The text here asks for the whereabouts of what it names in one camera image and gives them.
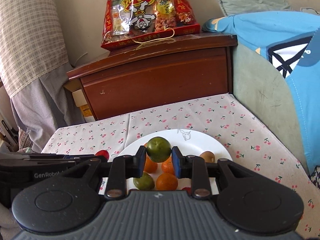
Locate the brown wooden cabinet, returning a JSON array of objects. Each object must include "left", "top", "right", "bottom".
[{"left": 67, "top": 33, "right": 238, "bottom": 120}]

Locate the green citrus fruit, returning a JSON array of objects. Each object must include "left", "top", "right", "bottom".
[
  {"left": 146, "top": 137, "right": 171, "bottom": 163},
  {"left": 133, "top": 172, "right": 155, "bottom": 191}
]

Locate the red cherry tomato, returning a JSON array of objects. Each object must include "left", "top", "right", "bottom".
[
  {"left": 181, "top": 187, "right": 191, "bottom": 195},
  {"left": 95, "top": 150, "right": 110, "bottom": 161}
]

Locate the orange tangerine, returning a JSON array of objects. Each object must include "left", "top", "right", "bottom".
[
  {"left": 161, "top": 158, "right": 175, "bottom": 175},
  {"left": 144, "top": 155, "right": 158, "bottom": 174},
  {"left": 156, "top": 173, "right": 178, "bottom": 191}
]

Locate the blue cartoon pillow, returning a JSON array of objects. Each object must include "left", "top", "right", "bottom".
[{"left": 202, "top": 11, "right": 319, "bottom": 173}]

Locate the checkered cloth cover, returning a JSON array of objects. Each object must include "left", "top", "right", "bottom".
[{"left": 1, "top": 0, "right": 84, "bottom": 152}]

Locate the cherry print tablecloth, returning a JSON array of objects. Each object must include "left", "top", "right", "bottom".
[{"left": 43, "top": 94, "right": 319, "bottom": 238}]

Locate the white floral plate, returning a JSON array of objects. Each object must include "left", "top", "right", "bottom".
[{"left": 98, "top": 128, "right": 233, "bottom": 196}]

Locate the cardboard box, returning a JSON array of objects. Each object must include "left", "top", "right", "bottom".
[{"left": 63, "top": 79, "right": 95, "bottom": 122}]

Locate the red snack gift pack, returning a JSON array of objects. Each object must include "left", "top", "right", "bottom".
[{"left": 101, "top": 0, "right": 200, "bottom": 51}]

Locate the striped patterned blanket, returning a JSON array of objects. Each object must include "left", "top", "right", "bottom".
[{"left": 17, "top": 127, "right": 33, "bottom": 153}]

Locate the brown kiwi fruit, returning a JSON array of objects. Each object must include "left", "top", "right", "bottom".
[{"left": 200, "top": 151, "right": 215, "bottom": 163}]

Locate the green sofa cover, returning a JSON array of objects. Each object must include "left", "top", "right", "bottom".
[{"left": 218, "top": 0, "right": 307, "bottom": 170}]

